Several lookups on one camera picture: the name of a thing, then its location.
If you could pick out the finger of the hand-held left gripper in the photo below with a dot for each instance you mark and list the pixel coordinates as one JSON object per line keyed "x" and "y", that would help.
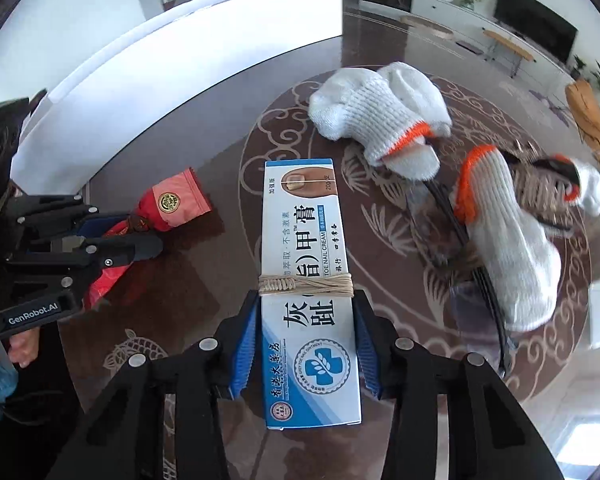
{"x": 45, "y": 210}
{"x": 130, "y": 250}

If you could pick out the black television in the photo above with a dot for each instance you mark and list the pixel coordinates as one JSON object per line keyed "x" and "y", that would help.
{"x": 535, "y": 20}

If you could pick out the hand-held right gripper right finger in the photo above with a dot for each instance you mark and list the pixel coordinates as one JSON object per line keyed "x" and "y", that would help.
{"x": 370, "y": 350}

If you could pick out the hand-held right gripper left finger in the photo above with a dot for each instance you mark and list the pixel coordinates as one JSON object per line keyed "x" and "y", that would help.
{"x": 245, "y": 345}

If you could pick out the brown hair claw clip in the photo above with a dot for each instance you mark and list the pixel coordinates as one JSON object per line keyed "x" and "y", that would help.
{"x": 535, "y": 190}

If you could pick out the clear safety glasses with twine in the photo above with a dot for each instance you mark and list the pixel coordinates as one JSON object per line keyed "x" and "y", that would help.
{"x": 495, "y": 320}

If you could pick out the orange lounge chair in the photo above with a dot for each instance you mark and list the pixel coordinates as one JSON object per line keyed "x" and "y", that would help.
{"x": 590, "y": 115}

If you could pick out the red foil packet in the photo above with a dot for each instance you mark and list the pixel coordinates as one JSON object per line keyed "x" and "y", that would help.
{"x": 175, "y": 205}

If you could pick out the wooden bench with metal legs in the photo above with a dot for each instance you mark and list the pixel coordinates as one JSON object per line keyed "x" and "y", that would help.
{"x": 507, "y": 42}

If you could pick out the blue white ointment box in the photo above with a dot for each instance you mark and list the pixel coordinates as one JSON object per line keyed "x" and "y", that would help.
{"x": 305, "y": 240}

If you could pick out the white television cabinet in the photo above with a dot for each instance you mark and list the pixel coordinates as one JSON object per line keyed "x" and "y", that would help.
{"x": 450, "y": 12}

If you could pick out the small potted plant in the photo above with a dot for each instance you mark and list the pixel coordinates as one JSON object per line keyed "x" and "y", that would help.
{"x": 577, "y": 66}

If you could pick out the person's left hand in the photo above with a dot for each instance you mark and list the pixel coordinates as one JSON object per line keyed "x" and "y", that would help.
{"x": 22, "y": 347}

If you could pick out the person's dark clothing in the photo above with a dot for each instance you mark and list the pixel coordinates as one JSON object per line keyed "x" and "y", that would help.
{"x": 0, "y": 160}

